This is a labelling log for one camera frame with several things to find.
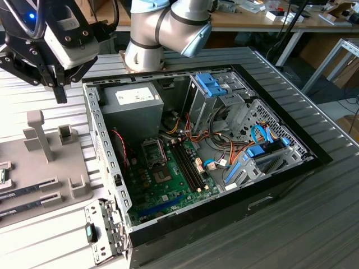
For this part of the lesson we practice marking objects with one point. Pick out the flat cardboard box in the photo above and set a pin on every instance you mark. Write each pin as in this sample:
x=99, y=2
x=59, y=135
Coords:
x=349, y=126

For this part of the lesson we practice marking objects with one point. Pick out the small white box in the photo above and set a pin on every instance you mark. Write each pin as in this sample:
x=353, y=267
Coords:
x=273, y=16

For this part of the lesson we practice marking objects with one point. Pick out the black slanted pole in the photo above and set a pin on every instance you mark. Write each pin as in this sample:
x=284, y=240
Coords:
x=291, y=21

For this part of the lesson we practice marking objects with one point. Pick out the small white connector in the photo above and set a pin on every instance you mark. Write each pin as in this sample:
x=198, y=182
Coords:
x=133, y=161

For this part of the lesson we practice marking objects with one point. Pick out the green motherboard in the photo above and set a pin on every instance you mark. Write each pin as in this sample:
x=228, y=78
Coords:
x=152, y=193

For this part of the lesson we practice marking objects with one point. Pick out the silver coin cell battery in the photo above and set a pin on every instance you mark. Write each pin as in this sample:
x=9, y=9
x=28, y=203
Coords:
x=159, y=213

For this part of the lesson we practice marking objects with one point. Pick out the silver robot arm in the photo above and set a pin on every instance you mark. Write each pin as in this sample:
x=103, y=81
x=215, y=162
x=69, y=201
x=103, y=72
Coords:
x=168, y=22

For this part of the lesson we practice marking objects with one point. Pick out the tan board connector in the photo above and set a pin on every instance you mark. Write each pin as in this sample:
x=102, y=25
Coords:
x=200, y=169
x=198, y=161

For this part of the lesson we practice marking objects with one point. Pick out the white flat strip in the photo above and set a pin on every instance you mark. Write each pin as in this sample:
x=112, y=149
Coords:
x=326, y=19

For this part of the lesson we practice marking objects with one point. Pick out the black PC case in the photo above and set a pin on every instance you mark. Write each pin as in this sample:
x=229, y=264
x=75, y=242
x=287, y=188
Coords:
x=224, y=224

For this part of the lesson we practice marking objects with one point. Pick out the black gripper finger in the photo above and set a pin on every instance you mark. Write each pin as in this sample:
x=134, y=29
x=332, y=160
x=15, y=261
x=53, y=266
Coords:
x=81, y=71
x=28, y=71

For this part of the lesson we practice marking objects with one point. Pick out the perforated metal disk bay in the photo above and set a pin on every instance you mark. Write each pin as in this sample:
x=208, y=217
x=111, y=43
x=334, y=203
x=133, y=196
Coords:
x=269, y=112

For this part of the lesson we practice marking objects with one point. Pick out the black teal release latch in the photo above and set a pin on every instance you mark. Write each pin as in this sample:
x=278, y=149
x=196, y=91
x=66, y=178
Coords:
x=91, y=232

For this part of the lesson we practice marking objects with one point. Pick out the silver CPU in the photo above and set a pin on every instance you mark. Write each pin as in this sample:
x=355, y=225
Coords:
x=2, y=176

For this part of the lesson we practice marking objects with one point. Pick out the black RAM slot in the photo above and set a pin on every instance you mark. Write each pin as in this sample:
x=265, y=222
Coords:
x=188, y=168
x=192, y=168
x=181, y=168
x=185, y=168

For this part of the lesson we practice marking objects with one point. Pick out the blue plastic rail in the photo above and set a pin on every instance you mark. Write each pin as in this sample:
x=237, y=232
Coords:
x=232, y=172

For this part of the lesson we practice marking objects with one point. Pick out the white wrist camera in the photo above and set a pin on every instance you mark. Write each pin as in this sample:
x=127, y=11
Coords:
x=70, y=53

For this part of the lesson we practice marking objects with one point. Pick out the large cardboard box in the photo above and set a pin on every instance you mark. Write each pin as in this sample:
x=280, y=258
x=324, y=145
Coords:
x=347, y=73

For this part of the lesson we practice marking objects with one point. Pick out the black disk drive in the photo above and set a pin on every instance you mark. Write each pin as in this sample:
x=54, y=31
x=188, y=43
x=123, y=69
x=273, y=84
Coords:
x=273, y=147

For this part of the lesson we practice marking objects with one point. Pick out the CPU socket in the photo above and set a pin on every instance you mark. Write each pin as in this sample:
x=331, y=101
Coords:
x=162, y=175

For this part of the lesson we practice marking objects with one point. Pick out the blue expansion slot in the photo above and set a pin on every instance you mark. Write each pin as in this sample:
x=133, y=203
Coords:
x=160, y=207

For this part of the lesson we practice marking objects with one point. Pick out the grey power supply unit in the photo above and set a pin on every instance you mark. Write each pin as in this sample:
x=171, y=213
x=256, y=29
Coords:
x=131, y=117

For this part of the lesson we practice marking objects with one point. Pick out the small blue clip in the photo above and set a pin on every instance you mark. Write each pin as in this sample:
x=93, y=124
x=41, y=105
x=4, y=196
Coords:
x=285, y=141

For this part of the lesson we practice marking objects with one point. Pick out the open cardboard box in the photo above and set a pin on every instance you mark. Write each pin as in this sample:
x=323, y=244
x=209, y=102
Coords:
x=339, y=9

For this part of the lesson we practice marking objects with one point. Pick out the small black object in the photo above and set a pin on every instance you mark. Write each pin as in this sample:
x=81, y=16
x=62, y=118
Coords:
x=354, y=17

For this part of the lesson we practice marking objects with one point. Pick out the blue disk carrier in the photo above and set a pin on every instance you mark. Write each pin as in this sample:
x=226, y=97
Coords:
x=255, y=151

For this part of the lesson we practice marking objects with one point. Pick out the wooden workbench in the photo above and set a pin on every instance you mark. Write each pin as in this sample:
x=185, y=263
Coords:
x=249, y=20

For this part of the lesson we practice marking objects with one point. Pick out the grey parts rack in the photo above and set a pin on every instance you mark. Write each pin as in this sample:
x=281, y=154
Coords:
x=42, y=168

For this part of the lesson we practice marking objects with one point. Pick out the clear plastic bag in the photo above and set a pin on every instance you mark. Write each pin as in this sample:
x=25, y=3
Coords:
x=252, y=5

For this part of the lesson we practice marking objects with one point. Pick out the grey metal drive cage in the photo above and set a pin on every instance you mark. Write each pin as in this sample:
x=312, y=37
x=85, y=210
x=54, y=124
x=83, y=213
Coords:
x=202, y=112

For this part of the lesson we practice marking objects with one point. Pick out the white round object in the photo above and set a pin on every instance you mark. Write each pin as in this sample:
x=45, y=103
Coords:
x=294, y=18

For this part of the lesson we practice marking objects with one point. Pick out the aluminium profile frame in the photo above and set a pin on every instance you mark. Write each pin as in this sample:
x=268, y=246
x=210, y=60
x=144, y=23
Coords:
x=323, y=65

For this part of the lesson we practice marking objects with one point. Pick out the grey metal disk bay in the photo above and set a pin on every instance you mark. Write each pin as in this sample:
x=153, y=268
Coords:
x=246, y=175

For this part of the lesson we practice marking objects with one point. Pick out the metal device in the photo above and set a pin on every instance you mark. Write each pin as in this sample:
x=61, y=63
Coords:
x=227, y=6

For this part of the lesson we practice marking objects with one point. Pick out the blue plastic drive latch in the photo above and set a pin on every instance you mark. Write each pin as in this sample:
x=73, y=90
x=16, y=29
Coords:
x=210, y=84

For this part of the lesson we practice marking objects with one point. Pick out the chip with white label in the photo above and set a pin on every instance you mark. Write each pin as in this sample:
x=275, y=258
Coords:
x=165, y=198

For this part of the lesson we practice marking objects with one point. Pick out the dark RAM stick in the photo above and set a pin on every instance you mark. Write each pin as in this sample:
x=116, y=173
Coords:
x=19, y=208
x=19, y=192

